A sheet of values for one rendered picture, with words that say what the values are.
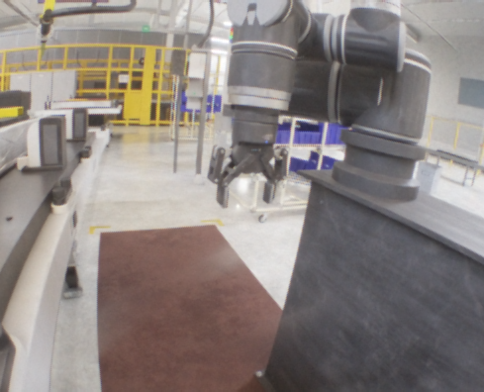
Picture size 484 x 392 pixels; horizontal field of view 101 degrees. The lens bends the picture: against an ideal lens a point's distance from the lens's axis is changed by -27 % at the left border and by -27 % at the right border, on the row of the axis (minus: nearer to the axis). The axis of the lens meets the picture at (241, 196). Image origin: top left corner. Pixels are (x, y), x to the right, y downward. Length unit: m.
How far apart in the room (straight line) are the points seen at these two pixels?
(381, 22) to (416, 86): 0.20
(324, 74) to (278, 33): 0.28
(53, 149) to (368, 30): 0.75
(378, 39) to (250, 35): 0.24
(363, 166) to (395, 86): 0.20
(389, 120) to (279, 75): 0.32
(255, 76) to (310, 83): 0.30
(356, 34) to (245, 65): 0.23
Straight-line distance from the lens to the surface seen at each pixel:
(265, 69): 0.41
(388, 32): 0.55
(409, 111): 0.67
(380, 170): 0.67
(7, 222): 0.49
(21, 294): 0.38
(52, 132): 0.75
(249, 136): 0.43
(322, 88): 0.68
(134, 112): 10.53
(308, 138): 2.79
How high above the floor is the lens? 1.06
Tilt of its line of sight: 19 degrees down
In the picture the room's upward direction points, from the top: 7 degrees clockwise
